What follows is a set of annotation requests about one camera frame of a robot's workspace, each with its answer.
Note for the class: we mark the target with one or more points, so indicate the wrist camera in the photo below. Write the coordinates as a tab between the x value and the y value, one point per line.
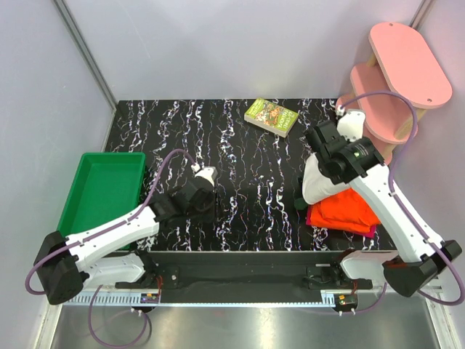
350	123
207	173

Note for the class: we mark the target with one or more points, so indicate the white and green t-shirt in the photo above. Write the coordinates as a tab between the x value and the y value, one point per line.
315	186

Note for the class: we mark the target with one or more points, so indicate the green paperback book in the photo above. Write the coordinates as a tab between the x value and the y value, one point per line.
271	117

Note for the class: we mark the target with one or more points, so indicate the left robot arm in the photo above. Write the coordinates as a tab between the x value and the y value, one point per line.
66	266

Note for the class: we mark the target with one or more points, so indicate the magenta folded t-shirt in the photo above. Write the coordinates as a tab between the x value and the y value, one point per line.
361	230

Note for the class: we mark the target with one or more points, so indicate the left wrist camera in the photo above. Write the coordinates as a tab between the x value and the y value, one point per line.
207	173

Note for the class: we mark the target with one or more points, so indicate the pink three-tier shelf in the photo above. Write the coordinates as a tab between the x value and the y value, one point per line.
401	76

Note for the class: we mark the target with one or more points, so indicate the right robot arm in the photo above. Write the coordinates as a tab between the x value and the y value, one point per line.
420	254

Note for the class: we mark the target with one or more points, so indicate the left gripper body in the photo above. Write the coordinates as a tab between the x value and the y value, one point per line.
207	213

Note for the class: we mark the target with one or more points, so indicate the orange folded t-shirt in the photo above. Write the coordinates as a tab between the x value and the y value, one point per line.
342	209

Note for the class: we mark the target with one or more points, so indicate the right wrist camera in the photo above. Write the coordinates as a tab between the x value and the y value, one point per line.
350	123

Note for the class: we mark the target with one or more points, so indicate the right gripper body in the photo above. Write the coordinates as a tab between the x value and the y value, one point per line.
324	168

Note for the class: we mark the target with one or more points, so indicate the green plastic tray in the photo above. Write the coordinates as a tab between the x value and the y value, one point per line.
105	187

